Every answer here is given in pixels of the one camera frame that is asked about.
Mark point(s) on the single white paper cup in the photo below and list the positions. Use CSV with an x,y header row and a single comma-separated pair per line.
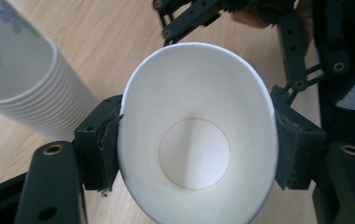
x,y
194,93

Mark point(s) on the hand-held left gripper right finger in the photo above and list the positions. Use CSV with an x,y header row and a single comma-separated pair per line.
x,y
300,149

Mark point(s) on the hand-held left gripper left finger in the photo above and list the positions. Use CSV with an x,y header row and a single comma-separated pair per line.
x,y
94,140

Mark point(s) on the stack of white paper cups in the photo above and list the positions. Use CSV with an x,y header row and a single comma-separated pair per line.
x,y
17,77

